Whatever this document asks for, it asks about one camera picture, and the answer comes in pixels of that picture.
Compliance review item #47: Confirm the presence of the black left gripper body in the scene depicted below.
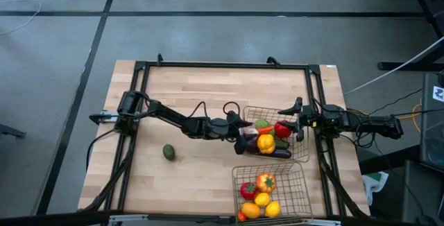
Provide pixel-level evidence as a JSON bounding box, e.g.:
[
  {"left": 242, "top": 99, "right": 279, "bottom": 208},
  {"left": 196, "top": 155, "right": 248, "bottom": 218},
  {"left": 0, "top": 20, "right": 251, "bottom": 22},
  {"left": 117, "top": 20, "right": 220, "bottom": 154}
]
[{"left": 207, "top": 112, "right": 246, "bottom": 141}]

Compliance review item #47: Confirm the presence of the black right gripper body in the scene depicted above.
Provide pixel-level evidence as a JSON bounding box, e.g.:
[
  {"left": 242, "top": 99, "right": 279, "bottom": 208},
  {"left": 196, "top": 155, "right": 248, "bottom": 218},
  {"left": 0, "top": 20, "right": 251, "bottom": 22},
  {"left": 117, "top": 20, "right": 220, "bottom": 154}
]
[{"left": 300, "top": 103, "right": 348, "bottom": 133}]

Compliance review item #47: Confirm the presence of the dark purple round vegetable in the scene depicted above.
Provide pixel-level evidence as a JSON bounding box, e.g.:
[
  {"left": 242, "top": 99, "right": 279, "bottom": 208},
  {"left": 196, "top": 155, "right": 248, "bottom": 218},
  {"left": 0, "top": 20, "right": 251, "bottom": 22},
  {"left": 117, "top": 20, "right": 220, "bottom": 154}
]
[{"left": 245, "top": 139, "right": 260, "bottom": 154}]

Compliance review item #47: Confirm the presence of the red bell pepper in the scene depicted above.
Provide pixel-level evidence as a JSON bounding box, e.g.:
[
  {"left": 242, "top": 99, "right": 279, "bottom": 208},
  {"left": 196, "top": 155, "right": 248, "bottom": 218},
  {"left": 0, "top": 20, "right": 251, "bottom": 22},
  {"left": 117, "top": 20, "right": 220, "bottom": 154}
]
[{"left": 273, "top": 120, "right": 293, "bottom": 139}]

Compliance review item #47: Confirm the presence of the dark green cucumber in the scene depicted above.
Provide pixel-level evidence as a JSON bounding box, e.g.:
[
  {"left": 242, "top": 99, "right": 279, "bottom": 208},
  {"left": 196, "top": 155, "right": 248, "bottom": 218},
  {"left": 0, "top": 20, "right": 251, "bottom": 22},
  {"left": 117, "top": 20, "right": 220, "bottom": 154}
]
[{"left": 273, "top": 138, "right": 291, "bottom": 150}]

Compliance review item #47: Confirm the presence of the gold wire basket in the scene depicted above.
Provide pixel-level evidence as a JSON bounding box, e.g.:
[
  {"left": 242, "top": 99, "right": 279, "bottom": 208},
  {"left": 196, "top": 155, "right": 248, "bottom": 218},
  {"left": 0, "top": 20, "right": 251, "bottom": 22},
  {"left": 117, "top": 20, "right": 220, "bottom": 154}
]
[
  {"left": 231, "top": 162, "right": 314, "bottom": 225},
  {"left": 242, "top": 105, "right": 311, "bottom": 164}
]

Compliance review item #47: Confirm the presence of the yellow bell pepper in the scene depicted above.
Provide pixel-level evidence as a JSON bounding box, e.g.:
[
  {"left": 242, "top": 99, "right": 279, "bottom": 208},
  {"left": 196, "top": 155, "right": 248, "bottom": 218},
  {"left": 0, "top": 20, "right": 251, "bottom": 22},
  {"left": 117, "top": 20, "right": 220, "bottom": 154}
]
[{"left": 256, "top": 133, "right": 277, "bottom": 155}]

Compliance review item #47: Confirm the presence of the long purple eggplant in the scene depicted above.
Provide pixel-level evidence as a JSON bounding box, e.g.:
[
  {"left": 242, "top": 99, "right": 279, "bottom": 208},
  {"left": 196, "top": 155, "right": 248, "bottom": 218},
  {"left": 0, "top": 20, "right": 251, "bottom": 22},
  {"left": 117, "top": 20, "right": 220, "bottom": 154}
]
[{"left": 265, "top": 148, "right": 293, "bottom": 160}]

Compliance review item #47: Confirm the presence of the red tomato with green stem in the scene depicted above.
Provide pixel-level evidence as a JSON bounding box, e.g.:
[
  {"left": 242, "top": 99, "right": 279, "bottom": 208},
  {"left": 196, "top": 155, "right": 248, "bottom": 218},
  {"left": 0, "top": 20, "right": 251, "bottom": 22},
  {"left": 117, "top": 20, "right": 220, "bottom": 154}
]
[{"left": 239, "top": 182, "right": 259, "bottom": 201}]

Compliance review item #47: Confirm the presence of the yellow lemon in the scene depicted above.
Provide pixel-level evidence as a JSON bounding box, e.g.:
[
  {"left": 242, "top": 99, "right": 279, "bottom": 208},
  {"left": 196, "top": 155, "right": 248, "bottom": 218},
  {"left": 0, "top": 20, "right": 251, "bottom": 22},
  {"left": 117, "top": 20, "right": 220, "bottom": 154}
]
[
  {"left": 264, "top": 200, "right": 282, "bottom": 218},
  {"left": 254, "top": 192, "right": 271, "bottom": 208}
]

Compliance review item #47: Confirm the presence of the yellow-orange mango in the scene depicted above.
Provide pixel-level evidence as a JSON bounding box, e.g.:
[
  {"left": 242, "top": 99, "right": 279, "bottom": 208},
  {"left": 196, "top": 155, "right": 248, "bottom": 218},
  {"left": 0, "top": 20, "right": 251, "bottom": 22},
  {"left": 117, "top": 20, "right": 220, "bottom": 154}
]
[{"left": 241, "top": 201, "right": 262, "bottom": 220}]

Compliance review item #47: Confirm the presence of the dark green avocado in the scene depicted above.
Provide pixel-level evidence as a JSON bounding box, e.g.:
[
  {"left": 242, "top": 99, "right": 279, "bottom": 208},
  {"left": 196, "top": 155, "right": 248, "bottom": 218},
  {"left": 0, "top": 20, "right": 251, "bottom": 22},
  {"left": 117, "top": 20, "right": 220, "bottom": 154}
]
[{"left": 162, "top": 144, "right": 176, "bottom": 162}]

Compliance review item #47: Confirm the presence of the white and green cloth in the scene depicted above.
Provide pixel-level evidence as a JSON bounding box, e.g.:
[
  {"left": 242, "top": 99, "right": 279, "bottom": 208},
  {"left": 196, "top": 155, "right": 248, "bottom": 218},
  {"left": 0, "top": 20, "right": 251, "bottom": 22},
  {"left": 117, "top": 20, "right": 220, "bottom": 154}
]
[{"left": 361, "top": 171, "right": 390, "bottom": 206}]

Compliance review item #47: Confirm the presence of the black metal floor stand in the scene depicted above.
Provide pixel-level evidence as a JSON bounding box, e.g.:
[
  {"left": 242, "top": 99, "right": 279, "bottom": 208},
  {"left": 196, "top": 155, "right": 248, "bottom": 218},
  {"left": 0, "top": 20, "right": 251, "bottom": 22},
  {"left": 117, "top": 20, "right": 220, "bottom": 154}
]
[{"left": 348, "top": 0, "right": 444, "bottom": 71}]

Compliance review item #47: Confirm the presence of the dark grey box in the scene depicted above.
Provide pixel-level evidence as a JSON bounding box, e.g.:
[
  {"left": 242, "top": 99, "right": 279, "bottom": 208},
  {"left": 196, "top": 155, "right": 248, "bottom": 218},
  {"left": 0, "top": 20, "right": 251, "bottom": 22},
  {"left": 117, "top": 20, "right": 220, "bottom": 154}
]
[{"left": 418, "top": 72, "right": 444, "bottom": 173}]

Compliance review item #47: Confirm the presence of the white sticker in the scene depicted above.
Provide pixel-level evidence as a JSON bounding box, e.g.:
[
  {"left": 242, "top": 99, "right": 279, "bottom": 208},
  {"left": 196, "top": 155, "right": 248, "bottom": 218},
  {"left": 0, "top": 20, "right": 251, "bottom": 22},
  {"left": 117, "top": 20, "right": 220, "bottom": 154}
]
[{"left": 432, "top": 85, "right": 444, "bottom": 103}]

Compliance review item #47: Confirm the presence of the black equipment case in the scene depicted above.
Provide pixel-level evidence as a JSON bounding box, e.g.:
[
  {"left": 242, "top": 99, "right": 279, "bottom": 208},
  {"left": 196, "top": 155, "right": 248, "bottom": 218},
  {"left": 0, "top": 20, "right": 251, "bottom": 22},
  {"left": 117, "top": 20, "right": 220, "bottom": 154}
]
[{"left": 359, "top": 144, "right": 444, "bottom": 226}]

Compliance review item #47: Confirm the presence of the black horizontal beam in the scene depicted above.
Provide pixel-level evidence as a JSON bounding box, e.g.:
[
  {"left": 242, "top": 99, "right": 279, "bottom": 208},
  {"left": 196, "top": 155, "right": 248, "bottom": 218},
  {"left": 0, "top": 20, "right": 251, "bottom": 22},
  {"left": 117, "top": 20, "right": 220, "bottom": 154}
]
[{"left": 0, "top": 211, "right": 444, "bottom": 226}]

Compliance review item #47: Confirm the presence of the black stand foot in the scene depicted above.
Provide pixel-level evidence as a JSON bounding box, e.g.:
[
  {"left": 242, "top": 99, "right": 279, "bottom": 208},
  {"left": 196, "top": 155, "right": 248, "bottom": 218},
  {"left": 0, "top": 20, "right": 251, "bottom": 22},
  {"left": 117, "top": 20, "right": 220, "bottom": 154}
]
[{"left": 0, "top": 123, "right": 27, "bottom": 139}]

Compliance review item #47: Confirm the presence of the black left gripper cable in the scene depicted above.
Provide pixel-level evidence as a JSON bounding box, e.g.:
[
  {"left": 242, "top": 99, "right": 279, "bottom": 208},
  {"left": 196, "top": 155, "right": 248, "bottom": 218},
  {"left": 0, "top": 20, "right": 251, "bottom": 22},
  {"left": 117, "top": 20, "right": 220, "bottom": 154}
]
[{"left": 221, "top": 101, "right": 242, "bottom": 116}]

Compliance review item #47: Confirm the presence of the black cable bundle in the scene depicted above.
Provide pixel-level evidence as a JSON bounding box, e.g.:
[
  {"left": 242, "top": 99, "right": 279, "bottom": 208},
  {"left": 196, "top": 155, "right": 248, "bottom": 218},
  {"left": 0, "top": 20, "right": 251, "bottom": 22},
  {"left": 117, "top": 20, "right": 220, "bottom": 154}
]
[{"left": 353, "top": 123, "right": 377, "bottom": 150}]

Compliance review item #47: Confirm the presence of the black metal table frame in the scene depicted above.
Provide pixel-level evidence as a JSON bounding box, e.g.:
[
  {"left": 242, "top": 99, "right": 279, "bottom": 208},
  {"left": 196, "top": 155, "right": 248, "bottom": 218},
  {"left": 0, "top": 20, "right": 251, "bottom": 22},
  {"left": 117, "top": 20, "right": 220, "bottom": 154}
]
[{"left": 116, "top": 59, "right": 348, "bottom": 220}]

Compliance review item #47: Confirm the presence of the black diagonal frame strut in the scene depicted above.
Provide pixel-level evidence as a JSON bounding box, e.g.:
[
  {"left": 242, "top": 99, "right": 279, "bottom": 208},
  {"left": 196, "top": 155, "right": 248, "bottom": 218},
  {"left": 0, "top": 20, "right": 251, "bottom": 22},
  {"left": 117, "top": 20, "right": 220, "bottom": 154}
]
[
  {"left": 318, "top": 153, "right": 370, "bottom": 218},
  {"left": 81, "top": 132, "right": 136, "bottom": 213}
]

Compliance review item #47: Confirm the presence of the yellow cable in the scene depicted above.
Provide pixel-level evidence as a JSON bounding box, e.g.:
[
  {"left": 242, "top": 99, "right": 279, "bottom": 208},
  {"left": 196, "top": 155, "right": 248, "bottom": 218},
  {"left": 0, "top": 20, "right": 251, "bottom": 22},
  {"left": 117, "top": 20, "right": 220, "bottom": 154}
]
[{"left": 395, "top": 103, "right": 422, "bottom": 134}]

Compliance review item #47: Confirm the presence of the thick white cable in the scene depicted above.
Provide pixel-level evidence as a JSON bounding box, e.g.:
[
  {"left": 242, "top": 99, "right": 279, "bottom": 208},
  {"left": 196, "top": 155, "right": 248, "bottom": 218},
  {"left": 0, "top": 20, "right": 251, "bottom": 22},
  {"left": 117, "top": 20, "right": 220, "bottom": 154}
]
[{"left": 343, "top": 35, "right": 444, "bottom": 96}]

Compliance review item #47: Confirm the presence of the silver mounting bracket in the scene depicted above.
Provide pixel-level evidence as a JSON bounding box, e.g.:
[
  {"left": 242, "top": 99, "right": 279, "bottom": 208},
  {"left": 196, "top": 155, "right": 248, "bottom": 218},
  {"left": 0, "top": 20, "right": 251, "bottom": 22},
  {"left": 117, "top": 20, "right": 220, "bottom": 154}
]
[{"left": 89, "top": 110, "right": 121, "bottom": 125}]

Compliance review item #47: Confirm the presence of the black power cable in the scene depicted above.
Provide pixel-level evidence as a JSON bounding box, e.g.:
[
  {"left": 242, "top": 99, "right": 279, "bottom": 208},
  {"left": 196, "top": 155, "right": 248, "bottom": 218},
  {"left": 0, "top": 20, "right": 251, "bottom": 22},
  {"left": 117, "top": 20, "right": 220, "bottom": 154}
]
[{"left": 85, "top": 128, "right": 117, "bottom": 171}]

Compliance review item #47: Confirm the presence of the thin white floor cable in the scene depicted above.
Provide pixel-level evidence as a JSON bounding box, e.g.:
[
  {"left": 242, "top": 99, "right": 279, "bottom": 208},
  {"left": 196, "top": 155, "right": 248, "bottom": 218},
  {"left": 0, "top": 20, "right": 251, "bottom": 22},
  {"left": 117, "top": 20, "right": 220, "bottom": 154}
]
[{"left": 0, "top": 0, "right": 42, "bottom": 35}]

